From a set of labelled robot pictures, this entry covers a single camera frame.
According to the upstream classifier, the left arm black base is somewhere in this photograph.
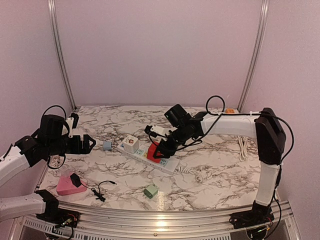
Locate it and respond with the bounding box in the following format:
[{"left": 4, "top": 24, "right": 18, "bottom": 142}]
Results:
[{"left": 35, "top": 190, "right": 80, "bottom": 228}]

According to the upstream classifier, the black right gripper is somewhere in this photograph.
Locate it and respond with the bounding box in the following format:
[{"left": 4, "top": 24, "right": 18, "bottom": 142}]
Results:
[{"left": 153, "top": 125, "right": 189, "bottom": 159}]

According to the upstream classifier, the light blue plug adapter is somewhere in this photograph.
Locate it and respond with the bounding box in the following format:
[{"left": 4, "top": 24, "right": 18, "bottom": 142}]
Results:
[{"left": 102, "top": 141, "right": 113, "bottom": 151}]

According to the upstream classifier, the orange power strip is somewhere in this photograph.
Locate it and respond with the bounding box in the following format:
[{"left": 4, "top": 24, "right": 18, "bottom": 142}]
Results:
[{"left": 224, "top": 108, "right": 238, "bottom": 114}]

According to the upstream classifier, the black power adapter with cable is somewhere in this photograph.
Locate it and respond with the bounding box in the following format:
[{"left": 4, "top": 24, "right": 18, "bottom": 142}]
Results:
[{"left": 70, "top": 173, "right": 117, "bottom": 202}]

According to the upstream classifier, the green plug adapter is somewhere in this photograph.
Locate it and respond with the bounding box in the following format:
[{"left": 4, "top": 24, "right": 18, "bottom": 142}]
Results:
[{"left": 143, "top": 184, "right": 158, "bottom": 199}]

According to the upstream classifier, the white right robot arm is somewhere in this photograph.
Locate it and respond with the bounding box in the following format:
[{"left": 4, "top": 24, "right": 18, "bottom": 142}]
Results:
[{"left": 153, "top": 104, "right": 287, "bottom": 224}]

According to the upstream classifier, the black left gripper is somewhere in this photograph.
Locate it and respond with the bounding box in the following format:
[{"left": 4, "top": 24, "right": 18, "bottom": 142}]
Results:
[{"left": 46, "top": 134, "right": 96, "bottom": 157}]

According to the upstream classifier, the white cube adapter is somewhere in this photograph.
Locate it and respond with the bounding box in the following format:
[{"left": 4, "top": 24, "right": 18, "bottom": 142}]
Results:
[{"left": 122, "top": 135, "right": 139, "bottom": 154}]

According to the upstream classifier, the red cube socket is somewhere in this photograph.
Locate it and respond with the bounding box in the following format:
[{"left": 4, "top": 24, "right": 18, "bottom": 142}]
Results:
[{"left": 146, "top": 141, "right": 163, "bottom": 164}]

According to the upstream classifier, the right aluminium frame post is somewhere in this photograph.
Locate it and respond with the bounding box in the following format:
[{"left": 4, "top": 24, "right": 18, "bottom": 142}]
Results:
[{"left": 237, "top": 0, "right": 270, "bottom": 112}]

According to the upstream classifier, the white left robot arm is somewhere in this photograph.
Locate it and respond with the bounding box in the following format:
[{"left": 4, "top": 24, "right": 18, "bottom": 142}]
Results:
[{"left": 0, "top": 113, "right": 96, "bottom": 224}]

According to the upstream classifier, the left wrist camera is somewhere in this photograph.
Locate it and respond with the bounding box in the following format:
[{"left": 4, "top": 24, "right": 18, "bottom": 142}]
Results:
[{"left": 61, "top": 113, "right": 79, "bottom": 138}]

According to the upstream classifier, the white multicolour power strip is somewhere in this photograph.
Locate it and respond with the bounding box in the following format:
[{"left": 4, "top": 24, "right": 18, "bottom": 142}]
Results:
[{"left": 117, "top": 143, "right": 180, "bottom": 175}]

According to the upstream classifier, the orange strip white cable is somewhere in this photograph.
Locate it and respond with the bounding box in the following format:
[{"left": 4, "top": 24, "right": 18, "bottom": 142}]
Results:
[{"left": 237, "top": 136, "right": 250, "bottom": 162}]

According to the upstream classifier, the left aluminium frame post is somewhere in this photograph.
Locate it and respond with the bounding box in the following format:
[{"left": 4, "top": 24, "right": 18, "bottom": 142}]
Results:
[{"left": 47, "top": 0, "right": 77, "bottom": 111}]

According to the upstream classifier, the aluminium front rail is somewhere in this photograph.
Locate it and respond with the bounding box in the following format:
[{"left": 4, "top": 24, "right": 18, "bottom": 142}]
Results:
[{"left": 9, "top": 197, "right": 301, "bottom": 240}]

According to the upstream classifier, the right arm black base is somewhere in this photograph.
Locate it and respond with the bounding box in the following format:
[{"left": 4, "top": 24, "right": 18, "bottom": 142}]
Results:
[{"left": 229, "top": 201, "right": 275, "bottom": 229}]

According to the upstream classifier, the pink triangular power strip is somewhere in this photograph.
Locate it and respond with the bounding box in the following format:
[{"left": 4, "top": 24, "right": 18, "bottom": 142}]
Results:
[{"left": 56, "top": 176, "right": 87, "bottom": 196}]

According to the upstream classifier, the aluminium frame post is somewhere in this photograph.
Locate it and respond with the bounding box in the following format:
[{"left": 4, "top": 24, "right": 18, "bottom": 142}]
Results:
[
  {"left": 237, "top": 0, "right": 270, "bottom": 112},
  {"left": 47, "top": 0, "right": 77, "bottom": 111}
]

